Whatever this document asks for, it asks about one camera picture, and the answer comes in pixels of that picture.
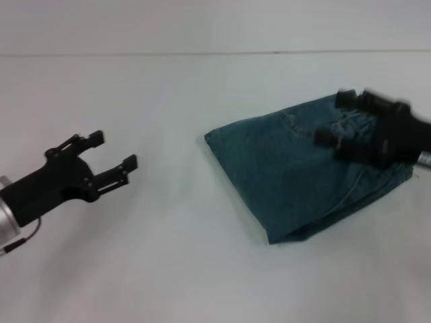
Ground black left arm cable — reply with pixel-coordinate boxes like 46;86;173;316
2;216;44;254

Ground blue denim shorts with embroidery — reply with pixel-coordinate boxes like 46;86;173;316
203;92;414;246

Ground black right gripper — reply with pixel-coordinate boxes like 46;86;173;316
312;87;431;170

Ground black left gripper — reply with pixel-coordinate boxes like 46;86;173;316
0;130;139;228

